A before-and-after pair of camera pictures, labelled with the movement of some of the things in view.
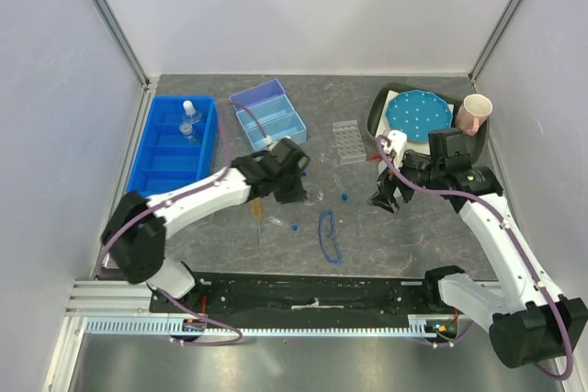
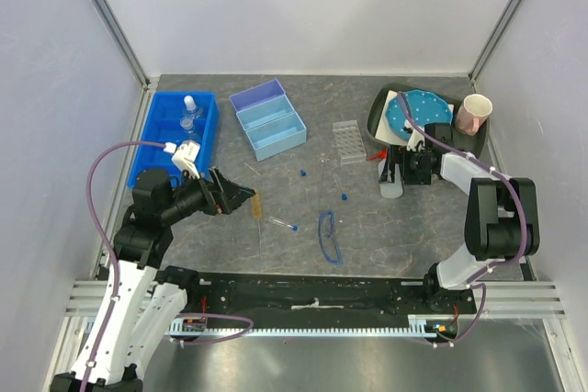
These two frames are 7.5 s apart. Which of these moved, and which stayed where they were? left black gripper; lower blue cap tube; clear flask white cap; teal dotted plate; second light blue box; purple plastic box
Moved: clear flask white cap; left black gripper
Stayed: lower blue cap tube; teal dotted plate; purple plastic box; second light blue box
